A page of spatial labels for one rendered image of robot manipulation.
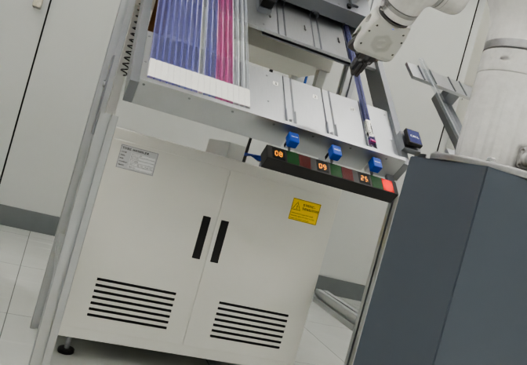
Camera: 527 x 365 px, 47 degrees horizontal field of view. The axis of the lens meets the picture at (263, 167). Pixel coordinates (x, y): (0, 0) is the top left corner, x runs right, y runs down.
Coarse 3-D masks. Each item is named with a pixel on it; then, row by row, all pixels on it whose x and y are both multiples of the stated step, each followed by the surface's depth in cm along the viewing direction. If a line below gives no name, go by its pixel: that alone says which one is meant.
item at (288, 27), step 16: (256, 16) 164; (272, 16) 168; (288, 16) 172; (304, 16) 176; (320, 16) 180; (272, 32) 163; (288, 32) 166; (304, 32) 170; (320, 32) 174; (336, 32) 178; (352, 32) 182; (304, 48) 173; (320, 48) 168; (336, 48) 172
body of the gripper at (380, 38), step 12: (372, 12) 130; (360, 24) 133; (372, 24) 129; (384, 24) 129; (396, 24) 128; (360, 36) 132; (372, 36) 131; (384, 36) 131; (396, 36) 131; (360, 48) 133; (372, 48) 133; (384, 48) 133; (396, 48) 134; (384, 60) 136
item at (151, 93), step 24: (144, 96) 128; (168, 96) 129; (192, 96) 129; (192, 120) 134; (216, 120) 134; (240, 120) 135; (264, 120) 135; (312, 144) 141; (336, 144) 141; (360, 144) 143; (360, 168) 148; (384, 168) 148
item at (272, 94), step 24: (144, 72) 130; (264, 72) 149; (264, 96) 143; (288, 96) 147; (312, 96) 151; (336, 96) 156; (288, 120) 141; (312, 120) 145; (336, 120) 149; (360, 120) 153; (384, 120) 158; (384, 144) 151
